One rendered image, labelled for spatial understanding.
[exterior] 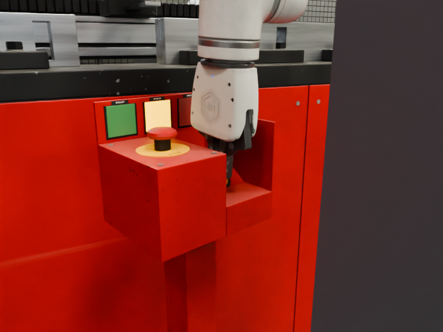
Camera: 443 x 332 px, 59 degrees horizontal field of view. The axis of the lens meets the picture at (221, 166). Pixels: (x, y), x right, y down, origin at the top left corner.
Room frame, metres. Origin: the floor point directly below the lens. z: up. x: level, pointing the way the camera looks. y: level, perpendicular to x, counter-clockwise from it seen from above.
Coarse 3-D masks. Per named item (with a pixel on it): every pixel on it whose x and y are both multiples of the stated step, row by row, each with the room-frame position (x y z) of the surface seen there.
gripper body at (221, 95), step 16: (208, 64) 0.53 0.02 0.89; (224, 64) 0.53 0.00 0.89; (240, 64) 0.54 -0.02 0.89; (208, 80) 0.55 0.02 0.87; (224, 80) 0.53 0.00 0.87; (240, 80) 0.52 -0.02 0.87; (256, 80) 0.54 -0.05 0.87; (192, 96) 0.58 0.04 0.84; (208, 96) 0.55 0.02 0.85; (224, 96) 0.53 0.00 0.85; (240, 96) 0.52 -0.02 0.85; (256, 96) 0.54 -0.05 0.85; (192, 112) 0.58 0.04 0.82; (208, 112) 0.55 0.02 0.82; (224, 112) 0.53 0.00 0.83; (240, 112) 0.52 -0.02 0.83; (256, 112) 0.54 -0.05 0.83; (208, 128) 0.55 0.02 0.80; (224, 128) 0.53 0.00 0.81; (240, 128) 0.52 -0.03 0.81
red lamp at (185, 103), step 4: (180, 100) 0.63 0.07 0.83; (184, 100) 0.64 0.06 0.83; (188, 100) 0.64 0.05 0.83; (180, 104) 0.63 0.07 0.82; (184, 104) 0.64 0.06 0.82; (188, 104) 0.64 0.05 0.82; (180, 108) 0.63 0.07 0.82; (184, 108) 0.64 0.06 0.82; (188, 108) 0.64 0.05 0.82; (180, 112) 0.63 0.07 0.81; (184, 112) 0.64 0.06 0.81; (188, 112) 0.64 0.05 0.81; (180, 116) 0.63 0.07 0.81; (184, 116) 0.64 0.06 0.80; (188, 116) 0.64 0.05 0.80; (180, 120) 0.63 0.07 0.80; (184, 120) 0.64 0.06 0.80; (188, 120) 0.64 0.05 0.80; (180, 124) 0.63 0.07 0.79; (184, 124) 0.64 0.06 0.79; (188, 124) 0.64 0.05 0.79
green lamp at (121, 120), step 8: (128, 104) 0.57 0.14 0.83; (112, 112) 0.56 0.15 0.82; (120, 112) 0.56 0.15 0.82; (128, 112) 0.57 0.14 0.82; (112, 120) 0.56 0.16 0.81; (120, 120) 0.56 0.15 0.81; (128, 120) 0.57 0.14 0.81; (112, 128) 0.55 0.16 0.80; (120, 128) 0.56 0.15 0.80; (128, 128) 0.57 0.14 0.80; (112, 136) 0.55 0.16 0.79
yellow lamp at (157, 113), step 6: (150, 102) 0.60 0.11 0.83; (156, 102) 0.60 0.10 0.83; (162, 102) 0.61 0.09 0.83; (168, 102) 0.62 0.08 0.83; (150, 108) 0.60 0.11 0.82; (156, 108) 0.60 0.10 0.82; (162, 108) 0.61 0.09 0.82; (168, 108) 0.62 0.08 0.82; (150, 114) 0.60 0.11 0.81; (156, 114) 0.60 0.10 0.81; (162, 114) 0.61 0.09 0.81; (168, 114) 0.62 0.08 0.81; (150, 120) 0.60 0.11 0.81; (156, 120) 0.60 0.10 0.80; (162, 120) 0.61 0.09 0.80; (168, 120) 0.62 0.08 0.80; (150, 126) 0.60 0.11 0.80; (156, 126) 0.60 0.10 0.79; (168, 126) 0.62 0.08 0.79
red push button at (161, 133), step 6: (162, 126) 0.52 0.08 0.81; (150, 132) 0.50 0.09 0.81; (156, 132) 0.50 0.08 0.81; (162, 132) 0.50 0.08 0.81; (168, 132) 0.50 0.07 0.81; (174, 132) 0.50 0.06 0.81; (150, 138) 0.50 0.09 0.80; (156, 138) 0.49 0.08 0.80; (162, 138) 0.49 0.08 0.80; (168, 138) 0.50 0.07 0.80; (156, 144) 0.50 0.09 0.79; (162, 144) 0.50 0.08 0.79; (168, 144) 0.51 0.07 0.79; (156, 150) 0.50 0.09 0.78; (162, 150) 0.50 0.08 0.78
